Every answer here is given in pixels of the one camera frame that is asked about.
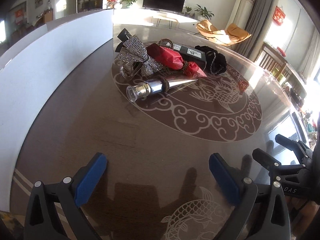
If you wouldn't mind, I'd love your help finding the black fuzzy glove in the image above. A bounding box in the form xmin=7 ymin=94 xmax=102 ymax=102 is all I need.
xmin=195 ymin=46 xmax=227 ymax=75

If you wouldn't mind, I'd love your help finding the black soap bar box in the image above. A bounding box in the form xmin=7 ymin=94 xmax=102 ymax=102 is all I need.
xmin=157 ymin=39 xmax=207 ymax=70

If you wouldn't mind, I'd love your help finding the white cardboard sorting box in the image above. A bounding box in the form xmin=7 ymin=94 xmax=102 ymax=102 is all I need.
xmin=1 ymin=10 xmax=114 ymax=212

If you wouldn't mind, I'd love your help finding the person's right hand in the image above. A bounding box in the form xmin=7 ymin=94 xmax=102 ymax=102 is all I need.
xmin=285 ymin=196 xmax=319 ymax=233

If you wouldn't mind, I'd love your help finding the floral patterned cloth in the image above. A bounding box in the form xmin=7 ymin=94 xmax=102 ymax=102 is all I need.
xmin=0 ymin=211 xmax=24 ymax=240

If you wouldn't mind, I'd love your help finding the wooden chair by window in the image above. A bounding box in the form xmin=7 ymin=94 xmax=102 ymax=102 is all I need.
xmin=255 ymin=42 xmax=306 ymax=86

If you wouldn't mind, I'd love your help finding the orange lounge chair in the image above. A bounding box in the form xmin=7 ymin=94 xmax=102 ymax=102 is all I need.
xmin=196 ymin=20 xmax=252 ymax=46

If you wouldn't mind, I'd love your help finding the white floor air conditioner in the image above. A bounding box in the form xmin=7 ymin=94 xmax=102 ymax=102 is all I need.
xmin=226 ymin=0 xmax=255 ymax=29

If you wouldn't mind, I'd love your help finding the silver cone bottle stopper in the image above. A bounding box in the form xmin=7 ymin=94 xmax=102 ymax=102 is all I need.
xmin=126 ymin=75 xmax=198 ymax=102

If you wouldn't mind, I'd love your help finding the grey curtain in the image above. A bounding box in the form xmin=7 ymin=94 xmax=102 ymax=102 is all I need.
xmin=242 ymin=0 xmax=272 ymax=58

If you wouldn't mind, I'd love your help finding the green potted plant right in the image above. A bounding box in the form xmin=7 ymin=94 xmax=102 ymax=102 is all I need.
xmin=195 ymin=4 xmax=214 ymax=21

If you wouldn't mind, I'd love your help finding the green potted plant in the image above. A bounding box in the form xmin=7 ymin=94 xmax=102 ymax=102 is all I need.
xmin=195 ymin=4 xmax=214 ymax=21
xmin=120 ymin=0 xmax=138 ymax=8

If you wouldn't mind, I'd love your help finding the rhinestone bow hair clip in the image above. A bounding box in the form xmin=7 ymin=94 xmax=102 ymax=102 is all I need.
xmin=115 ymin=28 xmax=164 ymax=80

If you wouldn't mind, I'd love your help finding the black flat television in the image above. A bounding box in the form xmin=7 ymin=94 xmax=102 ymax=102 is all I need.
xmin=142 ymin=0 xmax=185 ymax=12

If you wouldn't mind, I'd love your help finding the green potted plant left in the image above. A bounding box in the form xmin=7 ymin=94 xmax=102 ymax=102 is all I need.
xmin=120 ymin=0 xmax=138 ymax=8

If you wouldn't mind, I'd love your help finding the red flower plant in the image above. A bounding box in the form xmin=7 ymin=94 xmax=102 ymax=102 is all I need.
xmin=106 ymin=0 xmax=119 ymax=9

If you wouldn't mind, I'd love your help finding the red wall hanging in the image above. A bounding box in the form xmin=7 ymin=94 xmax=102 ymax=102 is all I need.
xmin=272 ymin=6 xmax=286 ymax=26

